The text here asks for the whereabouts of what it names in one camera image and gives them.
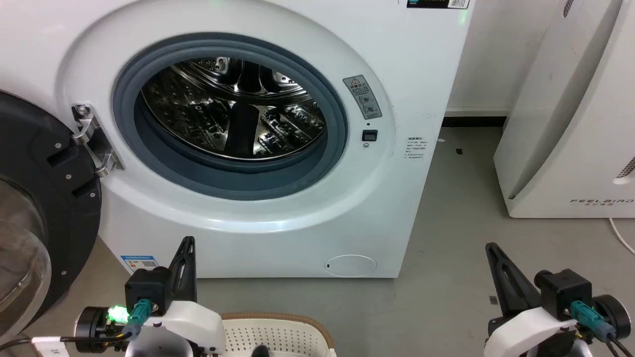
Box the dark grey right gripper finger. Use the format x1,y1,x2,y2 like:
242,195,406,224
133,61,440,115
485,242,542,319

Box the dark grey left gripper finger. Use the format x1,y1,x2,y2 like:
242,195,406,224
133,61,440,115
168,236,197,304

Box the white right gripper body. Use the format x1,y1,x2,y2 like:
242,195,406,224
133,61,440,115
483,304,580,357

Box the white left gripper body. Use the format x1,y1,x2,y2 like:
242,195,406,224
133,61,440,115
125,299,227,357

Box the black round washer door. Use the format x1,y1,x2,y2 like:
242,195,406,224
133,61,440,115
0,90,103,338

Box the stainless steel washing machine drum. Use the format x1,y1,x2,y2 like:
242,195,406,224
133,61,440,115
141,57,328,161

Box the blue white energy label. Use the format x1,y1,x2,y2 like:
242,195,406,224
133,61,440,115
120,255,160,274

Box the white basket with brown rim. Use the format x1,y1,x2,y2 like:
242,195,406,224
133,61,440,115
220,312,337,357

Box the grey rubber door gasket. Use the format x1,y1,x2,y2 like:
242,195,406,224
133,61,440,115
112,33,349,201

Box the white front-load washing machine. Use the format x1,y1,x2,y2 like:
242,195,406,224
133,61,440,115
0,0,477,279

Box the silver door hinge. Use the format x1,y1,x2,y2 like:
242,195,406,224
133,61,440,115
71,103,125,178

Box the oval filter cover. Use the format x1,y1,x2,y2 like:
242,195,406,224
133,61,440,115
324,254,378,277

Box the small printed text sticker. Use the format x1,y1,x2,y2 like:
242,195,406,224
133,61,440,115
405,137,428,164

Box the black baseboard strip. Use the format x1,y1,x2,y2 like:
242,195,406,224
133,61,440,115
442,116,508,128

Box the white air purifier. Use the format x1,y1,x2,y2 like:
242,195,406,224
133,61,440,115
493,0,635,219

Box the grey warning sticker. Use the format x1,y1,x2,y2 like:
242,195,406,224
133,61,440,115
342,74,383,120

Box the dark label with QR code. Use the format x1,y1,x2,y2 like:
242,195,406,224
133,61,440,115
406,0,470,9

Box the teal plug left camera cable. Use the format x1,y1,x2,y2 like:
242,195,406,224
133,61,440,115
121,298,152,342

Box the teal plug camera cable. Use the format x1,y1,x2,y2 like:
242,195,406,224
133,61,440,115
121,298,152,342
570,300,617,344

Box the teal plug right camera cable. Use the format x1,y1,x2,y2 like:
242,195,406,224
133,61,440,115
570,300,617,344

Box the white floor cable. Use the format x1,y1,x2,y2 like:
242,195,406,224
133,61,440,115
608,217,635,254

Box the black cable with white tag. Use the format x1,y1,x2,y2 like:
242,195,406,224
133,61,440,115
0,333,133,351

